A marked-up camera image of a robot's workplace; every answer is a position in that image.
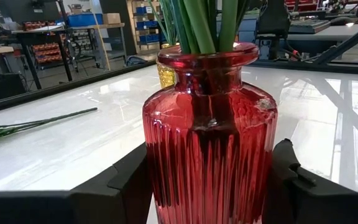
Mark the black keyboard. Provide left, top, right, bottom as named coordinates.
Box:
left=288, top=18, right=331, bottom=35

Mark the red ribbed glass vase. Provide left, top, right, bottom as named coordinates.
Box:
left=141, top=41, right=279, bottom=224

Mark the blue storage bin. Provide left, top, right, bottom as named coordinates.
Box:
left=66, top=12, right=104, bottom=28

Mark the wooden background table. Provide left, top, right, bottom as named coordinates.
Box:
left=11, top=22, right=127, bottom=91

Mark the red bin rack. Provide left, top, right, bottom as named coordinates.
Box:
left=30, top=42, right=64, bottom=65

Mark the shelf with blue bins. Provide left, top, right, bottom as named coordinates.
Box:
left=126, top=0, right=169, bottom=55

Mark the black computer mouse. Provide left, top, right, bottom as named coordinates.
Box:
left=330, top=16, right=353, bottom=27

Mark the yellow textured glass vase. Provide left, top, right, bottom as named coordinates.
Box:
left=155, top=42, right=178, bottom=90

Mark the cardboard box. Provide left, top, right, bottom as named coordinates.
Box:
left=102, top=12, right=122, bottom=26

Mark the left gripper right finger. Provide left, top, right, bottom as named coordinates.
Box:
left=261, top=138, right=354, bottom=224

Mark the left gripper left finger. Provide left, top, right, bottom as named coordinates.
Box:
left=69, top=142, right=154, bottom=224

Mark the grey keyboard desk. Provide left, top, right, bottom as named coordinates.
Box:
left=286, top=23, right=358, bottom=43

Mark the black monitor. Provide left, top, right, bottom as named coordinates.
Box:
left=0, top=0, right=62, bottom=25

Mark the black aluminium table frame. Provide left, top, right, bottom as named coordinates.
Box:
left=0, top=19, right=358, bottom=116

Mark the thin wooden stick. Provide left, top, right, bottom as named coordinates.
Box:
left=90, top=0, right=112, bottom=72

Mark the orange flower bunch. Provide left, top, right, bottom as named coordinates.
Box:
left=0, top=106, right=99, bottom=149

